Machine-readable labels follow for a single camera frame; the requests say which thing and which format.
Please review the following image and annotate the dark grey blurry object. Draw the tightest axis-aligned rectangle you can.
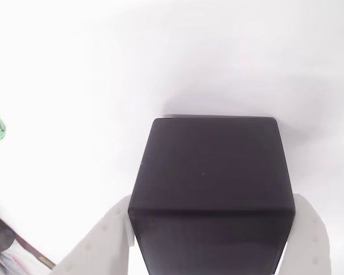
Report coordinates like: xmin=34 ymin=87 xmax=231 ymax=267
xmin=0 ymin=210 xmax=17 ymax=260

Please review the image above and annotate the black cube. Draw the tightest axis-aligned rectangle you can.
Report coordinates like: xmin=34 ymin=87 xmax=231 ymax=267
xmin=127 ymin=115 xmax=296 ymax=275

